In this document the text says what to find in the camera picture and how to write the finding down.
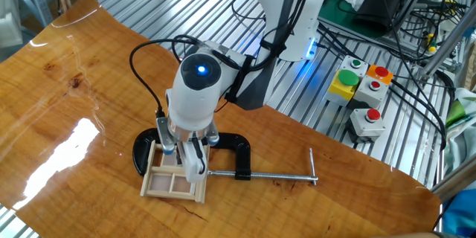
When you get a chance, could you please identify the black C-clamp with steel screw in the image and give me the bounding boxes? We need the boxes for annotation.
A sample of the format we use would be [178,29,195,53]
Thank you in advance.
[132,127,319,186]

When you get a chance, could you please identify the thick black cable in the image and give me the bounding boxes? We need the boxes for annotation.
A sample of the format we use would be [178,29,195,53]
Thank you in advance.
[388,70,447,152]

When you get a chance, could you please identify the aluminium profile post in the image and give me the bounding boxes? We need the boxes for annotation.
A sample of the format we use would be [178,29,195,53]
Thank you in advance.
[418,7,476,81]

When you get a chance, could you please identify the grey box small green button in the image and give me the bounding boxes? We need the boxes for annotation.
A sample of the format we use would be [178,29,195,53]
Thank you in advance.
[340,54,370,79]

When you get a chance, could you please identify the grey box small red button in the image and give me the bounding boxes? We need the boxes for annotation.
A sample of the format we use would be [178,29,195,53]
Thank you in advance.
[347,75,390,111]

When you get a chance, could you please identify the yellow handled screwdriver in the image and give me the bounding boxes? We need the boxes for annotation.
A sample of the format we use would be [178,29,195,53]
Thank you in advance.
[425,32,438,54]

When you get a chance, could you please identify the crumpled white tissue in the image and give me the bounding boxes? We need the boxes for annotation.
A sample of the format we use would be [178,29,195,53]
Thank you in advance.
[342,0,367,12]

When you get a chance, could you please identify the grey box big red button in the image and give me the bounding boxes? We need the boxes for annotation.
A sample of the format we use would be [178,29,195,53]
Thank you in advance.
[344,107,387,144]

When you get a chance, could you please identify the orange box with red button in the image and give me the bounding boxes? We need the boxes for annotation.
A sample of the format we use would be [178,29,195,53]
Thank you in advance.
[366,63,394,86]

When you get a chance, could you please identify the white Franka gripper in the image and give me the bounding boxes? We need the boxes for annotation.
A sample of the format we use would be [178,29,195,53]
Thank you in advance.
[174,139,209,184]

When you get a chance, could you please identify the aluminium profile bar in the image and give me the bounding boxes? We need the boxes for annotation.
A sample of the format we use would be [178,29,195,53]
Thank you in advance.
[432,158,476,204]

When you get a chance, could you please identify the green cutting mat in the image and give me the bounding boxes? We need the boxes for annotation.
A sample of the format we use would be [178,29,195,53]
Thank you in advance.
[318,0,425,40]

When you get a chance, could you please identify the yellow box with green button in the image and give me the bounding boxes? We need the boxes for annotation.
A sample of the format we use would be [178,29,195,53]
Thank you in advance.
[325,68,361,107]

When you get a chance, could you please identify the green and white cloth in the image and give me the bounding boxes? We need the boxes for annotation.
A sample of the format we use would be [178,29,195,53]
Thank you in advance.
[443,87,476,164]

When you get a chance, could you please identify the blue garment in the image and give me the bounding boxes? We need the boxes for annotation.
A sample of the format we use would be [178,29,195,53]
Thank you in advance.
[441,189,476,238]

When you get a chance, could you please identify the glossy wood-pattern mat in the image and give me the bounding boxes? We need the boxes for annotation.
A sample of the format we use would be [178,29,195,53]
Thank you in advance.
[0,0,443,238]

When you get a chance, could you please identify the miniature wooden sliding window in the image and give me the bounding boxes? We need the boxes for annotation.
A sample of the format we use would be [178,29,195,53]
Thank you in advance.
[139,140,211,205]

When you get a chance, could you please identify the black bag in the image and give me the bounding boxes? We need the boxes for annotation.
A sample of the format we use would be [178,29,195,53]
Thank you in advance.
[351,0,408,34]

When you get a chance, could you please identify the silver camera with blue ends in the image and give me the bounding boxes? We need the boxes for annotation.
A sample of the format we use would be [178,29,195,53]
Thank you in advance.
[155,116,220,156]

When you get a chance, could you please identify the black camera cable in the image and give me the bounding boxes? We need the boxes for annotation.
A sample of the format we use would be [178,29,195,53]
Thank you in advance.
[129,34,261,118]

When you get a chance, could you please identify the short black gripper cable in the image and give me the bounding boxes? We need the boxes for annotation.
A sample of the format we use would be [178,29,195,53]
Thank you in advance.
[191,135,207,175]

